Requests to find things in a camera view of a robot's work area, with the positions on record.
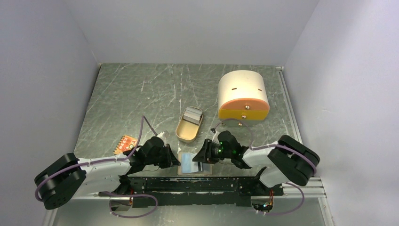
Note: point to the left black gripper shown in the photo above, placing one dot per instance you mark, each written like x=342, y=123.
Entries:
x=170, y=160

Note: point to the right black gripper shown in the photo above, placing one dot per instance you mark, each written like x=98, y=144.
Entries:
x=205, y=154

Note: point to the tan card holder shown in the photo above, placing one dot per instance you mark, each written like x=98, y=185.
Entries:
x=189, y=167

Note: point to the tan oval tray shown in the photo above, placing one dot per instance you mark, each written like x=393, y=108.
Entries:
x=187, y=131

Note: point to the grey credit card stack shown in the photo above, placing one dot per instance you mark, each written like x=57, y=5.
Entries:
x=193, y=115

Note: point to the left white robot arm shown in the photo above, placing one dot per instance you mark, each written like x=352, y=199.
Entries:
x=70, y=176

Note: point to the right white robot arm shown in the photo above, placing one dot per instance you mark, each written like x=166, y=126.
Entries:
x=285, y=160

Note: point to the orange patterned card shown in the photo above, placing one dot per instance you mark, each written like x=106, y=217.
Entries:
x=126, y=143

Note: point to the cream orange drawer box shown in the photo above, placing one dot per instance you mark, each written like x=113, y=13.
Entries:
x=242, y=95

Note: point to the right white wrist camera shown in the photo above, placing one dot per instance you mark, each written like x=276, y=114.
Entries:
x=215, y=135

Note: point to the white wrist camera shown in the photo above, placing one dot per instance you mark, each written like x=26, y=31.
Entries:
x=215, y=135
x=163, y=135

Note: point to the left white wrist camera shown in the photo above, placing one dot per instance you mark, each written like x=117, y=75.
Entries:
x=163, y=135

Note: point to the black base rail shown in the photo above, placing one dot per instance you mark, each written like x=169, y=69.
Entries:
x=226, y=185

